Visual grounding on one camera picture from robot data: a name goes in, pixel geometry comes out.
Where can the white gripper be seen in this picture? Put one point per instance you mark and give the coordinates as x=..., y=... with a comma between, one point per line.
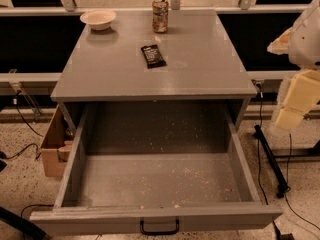
x=307, y=44

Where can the black rxbar chocolate bar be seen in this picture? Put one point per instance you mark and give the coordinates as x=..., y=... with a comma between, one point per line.
x=153, y=57

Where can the open grey top drawer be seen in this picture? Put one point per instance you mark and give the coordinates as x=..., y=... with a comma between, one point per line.
x=155, y=161

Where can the grey cabinet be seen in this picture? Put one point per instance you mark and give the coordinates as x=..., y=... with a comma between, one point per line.
x=194, y=59

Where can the black stand leg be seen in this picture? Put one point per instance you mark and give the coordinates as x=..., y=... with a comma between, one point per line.
x=282, y=183

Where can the brown drink can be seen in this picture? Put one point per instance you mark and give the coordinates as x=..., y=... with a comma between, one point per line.
x=160, y=16

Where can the white bowl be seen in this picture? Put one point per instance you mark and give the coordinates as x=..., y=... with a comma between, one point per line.
x=98, y=20

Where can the cardboard box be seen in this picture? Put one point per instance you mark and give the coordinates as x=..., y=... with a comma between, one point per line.
x=56, y=146

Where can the black object bottom left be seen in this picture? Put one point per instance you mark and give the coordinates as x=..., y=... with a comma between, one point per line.
x=23, y=225

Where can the black drawer handle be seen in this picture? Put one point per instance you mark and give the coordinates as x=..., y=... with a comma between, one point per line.
x=164, y=228

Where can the metal window rail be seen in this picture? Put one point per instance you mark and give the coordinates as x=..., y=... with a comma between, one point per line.
x=29, y=83

